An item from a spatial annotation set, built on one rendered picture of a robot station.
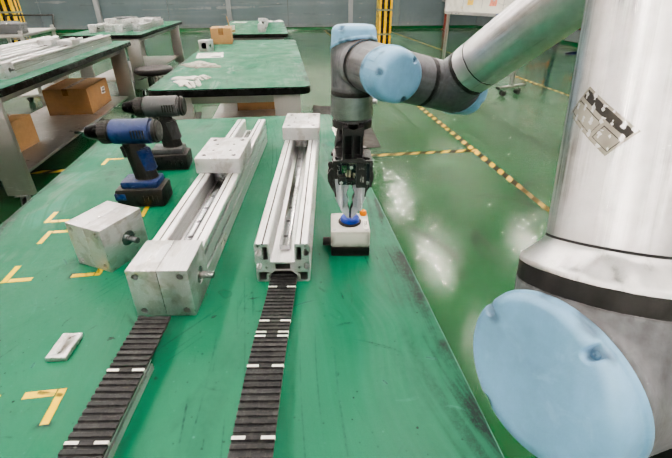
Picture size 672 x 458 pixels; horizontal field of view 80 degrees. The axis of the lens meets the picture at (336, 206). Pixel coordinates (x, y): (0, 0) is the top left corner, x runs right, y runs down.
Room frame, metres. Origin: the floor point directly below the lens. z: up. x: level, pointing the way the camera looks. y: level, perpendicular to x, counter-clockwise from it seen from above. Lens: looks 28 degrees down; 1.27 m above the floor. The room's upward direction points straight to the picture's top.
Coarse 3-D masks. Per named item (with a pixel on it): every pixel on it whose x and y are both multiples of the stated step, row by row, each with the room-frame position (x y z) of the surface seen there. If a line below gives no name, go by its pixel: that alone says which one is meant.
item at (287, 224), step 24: (288, 144) 1.14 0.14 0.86; (312, 144) 1.14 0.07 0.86; (288, 168) 1.00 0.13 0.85; (312, 168) 0.96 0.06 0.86; (288, 192) 0.90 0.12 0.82; (312, 192) 0.82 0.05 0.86; (264, 216) 0.71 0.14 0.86; (288, 216) 0.76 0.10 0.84; (312, 216) 0.77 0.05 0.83; (264, 240) 0.62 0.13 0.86; (288, 240) 0.66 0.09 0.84; (312, 240) 0.73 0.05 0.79; (264, 264) 0.61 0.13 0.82; (288, 264) 0.62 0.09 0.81
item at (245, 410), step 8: (240, 408) 0.32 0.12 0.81; (248, 408) 0.32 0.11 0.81; (256, 408) 0.32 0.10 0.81; (264, 408) 0.32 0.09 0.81; (272, 408) 0.32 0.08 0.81; (240, 416) 0.31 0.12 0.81; (248, 416) 0.31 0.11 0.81; (256, 416) 0.31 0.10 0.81; (264, 416) 0.31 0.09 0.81; (272, 416) 0.31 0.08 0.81
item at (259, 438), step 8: (232, 440) 0.28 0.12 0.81; (240, 440) 0.28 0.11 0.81; (248, 440) 0.28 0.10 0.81; (256, 440) 0.28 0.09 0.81; (264, 440) 0.28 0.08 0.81; (272, 440) 0.28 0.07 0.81; (232, 448) 0.27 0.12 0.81; (240, 448) 0.27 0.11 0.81; (248, 448) 0.27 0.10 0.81; (256, 448) 0.27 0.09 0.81; (264, 448) 0.27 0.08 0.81; (272, 448) 0.27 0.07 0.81
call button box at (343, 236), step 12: (336, 216) 0.75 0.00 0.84; (360, 216) 0.75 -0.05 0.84; (336, 228) 0.70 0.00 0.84; (348, 228) 0.70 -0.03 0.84; (360, 228) 0.70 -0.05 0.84; (324, 240) 0.72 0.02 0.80; (336, 240) 0.69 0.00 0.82; (348, 240) 0.69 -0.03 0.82; (360, 240) 0.69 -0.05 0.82; (336, 252) 0.69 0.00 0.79; (348, 252) 0.69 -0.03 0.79; (360, 252) 0.69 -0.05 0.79
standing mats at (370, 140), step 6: (318, 108) 4.80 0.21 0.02; (324, 108) 4.81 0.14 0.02; (330, 108) 4.81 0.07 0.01; (198, 114) 4.55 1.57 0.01; (330, 114) 4.55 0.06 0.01; (366, 132) 3.89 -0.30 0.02; (372, 132) 3.90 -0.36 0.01; (366, 138) 3.71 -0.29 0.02; (372, 138) 3.70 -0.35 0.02; (366, 144) 3.53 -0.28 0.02; (372, 144) 3.53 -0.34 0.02; (378, 144) 3.54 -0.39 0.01
